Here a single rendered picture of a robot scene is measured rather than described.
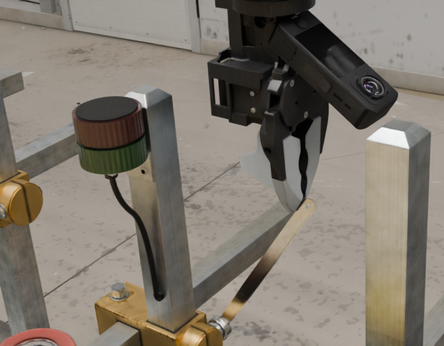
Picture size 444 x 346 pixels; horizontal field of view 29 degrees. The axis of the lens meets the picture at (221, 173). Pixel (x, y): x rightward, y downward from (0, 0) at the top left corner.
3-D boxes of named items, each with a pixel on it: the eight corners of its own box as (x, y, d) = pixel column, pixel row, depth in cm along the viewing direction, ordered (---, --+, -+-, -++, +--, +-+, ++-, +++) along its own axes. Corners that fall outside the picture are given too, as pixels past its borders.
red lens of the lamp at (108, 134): (109, 114, 78) (106, 91, 77) (158, 127, 75) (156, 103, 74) (61, 139, 74) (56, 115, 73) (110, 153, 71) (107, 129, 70)
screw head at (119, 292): (119, 287, 94) (117, 278, 93) (133, 293, 92) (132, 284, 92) (105, 297, 92) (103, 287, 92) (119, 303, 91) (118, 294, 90)
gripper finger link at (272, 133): (288, 163, 80) (285, 76, 77) (304, 167, 79) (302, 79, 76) (259, 183, 77) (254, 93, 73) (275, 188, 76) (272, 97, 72)
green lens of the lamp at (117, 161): (113, 139, 79) (110, 117, 78) (162, 152, 76) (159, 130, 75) (65, 165, 75) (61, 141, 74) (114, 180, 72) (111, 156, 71)
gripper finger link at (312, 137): (272, 185, 87) (268, 100, 83) (322, 199, 84) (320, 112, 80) (254, 198, 85) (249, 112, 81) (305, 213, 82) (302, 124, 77)
